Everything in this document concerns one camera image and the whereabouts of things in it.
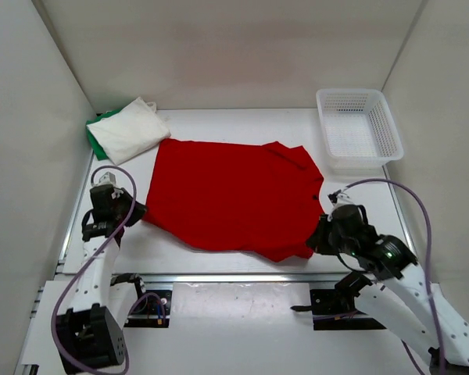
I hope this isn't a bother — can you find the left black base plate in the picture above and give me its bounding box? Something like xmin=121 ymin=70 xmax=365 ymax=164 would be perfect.
xmin=124 ymin=286 xmax=173 ymax=329

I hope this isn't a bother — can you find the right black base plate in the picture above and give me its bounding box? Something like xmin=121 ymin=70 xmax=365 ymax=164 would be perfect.
xmin=310 ymin=289 xmax=385 ymax=331

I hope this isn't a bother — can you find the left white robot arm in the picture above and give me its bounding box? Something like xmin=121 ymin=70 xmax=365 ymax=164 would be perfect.
xmin=51 ymin=182 xmax=149 ymax=374

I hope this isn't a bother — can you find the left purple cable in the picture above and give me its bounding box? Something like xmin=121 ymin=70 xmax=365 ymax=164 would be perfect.
xmin=50 ymin=165 xmax=167 ymax=372

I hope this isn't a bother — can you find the white t shirt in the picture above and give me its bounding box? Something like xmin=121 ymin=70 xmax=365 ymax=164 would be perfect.
xmin=88 ymin=98 xmax=170 ymax=166

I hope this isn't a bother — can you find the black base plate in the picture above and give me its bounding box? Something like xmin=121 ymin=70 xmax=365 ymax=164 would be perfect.
xmin=124 ymin=286 xmax=173 ymax=329
xmin=310 ymin=289 xmax=385 ymax=331

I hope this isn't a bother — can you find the white plastic basket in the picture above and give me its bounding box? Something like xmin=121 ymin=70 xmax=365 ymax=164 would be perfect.
xmin=316 ymin=88 xmax=404 ymax=174

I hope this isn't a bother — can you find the green polo shirt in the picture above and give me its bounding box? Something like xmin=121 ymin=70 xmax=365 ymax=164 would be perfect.
xmin=85 ymin=109 xmax=121 ymax=161

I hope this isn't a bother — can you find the red t shirt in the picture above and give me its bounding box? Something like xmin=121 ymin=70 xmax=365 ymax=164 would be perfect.
xmin=144 ymin=139 xmax=324 ymax=263

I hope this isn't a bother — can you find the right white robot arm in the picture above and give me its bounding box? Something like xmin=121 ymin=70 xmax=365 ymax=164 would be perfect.
xmin=292 ymin=204 xmax=469 ymax=374

